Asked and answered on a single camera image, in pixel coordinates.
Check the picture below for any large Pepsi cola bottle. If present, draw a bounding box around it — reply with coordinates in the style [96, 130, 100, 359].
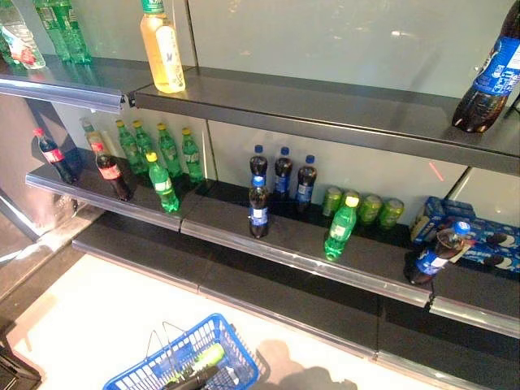
[452, 0, 520, 134]

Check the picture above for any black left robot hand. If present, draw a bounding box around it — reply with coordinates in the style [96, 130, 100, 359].
[177, 363, 223, 390]

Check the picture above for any dark base plinth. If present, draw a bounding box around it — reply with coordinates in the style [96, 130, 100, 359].
[0, 205, 105, 304]

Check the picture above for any small green Sprite bottle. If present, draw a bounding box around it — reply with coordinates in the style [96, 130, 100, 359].
[180, 128, 206, 184]
[323, 195, 361, 262]
[145, 151, 180, 214]
[115, 119, 148, 176]
[156, 123, 184, 179]
[132, 119, 158, 163]

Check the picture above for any grey shelf upright post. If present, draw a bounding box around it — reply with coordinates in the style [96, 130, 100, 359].
[184, 0, 220, 183]
[445, 164, 483, 204]

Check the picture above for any small yellow tea bottle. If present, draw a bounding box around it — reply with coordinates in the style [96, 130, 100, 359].
[80, 117, 119, 158]

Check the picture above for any large yellow tea bottle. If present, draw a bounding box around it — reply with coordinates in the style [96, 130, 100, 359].
[140, 0, 187, 94]

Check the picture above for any blue plastic shopping basket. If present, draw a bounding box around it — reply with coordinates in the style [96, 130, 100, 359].
[102, 312, 261, 390]

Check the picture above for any clear water bottle red label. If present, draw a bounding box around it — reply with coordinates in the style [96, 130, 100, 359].
[0, 0, 46, 71]

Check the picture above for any small Coca-Cola bottle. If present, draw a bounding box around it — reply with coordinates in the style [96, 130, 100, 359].
[94, 141, 133, 202]
[32, 128, 78, 184]

